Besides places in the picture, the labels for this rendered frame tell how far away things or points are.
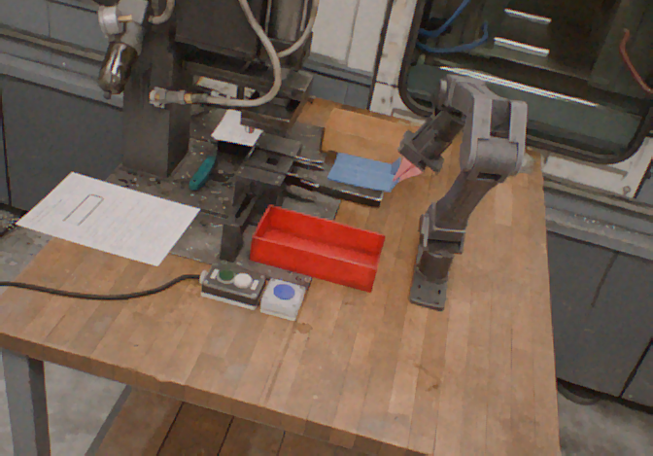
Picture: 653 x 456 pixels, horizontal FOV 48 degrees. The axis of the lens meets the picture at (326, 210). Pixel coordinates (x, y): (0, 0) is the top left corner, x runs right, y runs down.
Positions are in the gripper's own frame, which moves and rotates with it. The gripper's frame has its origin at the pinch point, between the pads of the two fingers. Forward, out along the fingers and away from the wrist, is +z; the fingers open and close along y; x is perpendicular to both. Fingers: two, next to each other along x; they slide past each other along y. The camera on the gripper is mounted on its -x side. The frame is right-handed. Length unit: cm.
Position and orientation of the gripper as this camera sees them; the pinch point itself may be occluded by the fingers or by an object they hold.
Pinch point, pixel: (396, 178)
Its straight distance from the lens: 158.9
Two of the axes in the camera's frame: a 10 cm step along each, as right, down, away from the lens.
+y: -7.8, -6.1, -1.2
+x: -2.5, 4.8, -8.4
